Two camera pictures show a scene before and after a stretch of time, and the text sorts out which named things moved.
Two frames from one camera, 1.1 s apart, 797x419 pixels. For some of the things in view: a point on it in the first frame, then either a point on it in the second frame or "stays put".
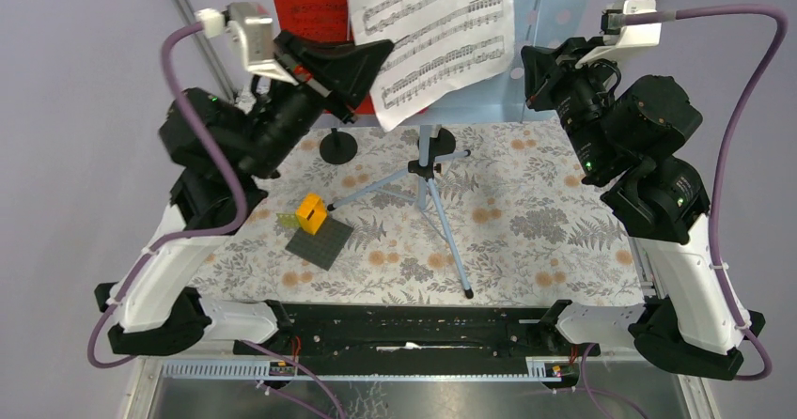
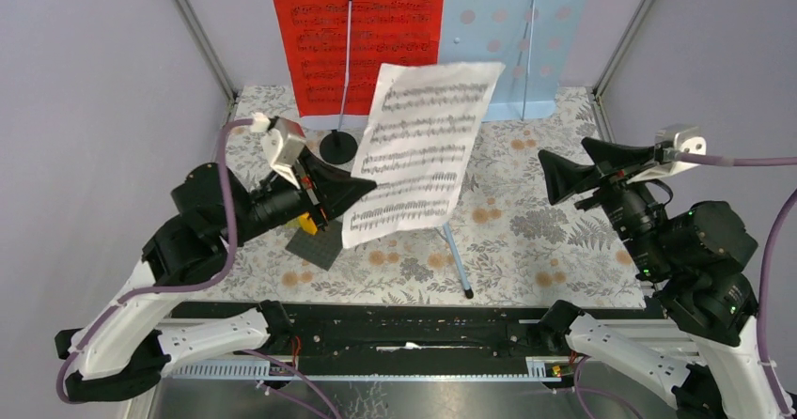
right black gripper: x=546 y=69 to x=562 y=176
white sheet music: x=453 y=31 to x=423 y=131
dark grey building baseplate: x=322 y=247 stays put
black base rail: x=420 y=333 stays put
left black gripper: x=340 y=70 to x=339 y=189
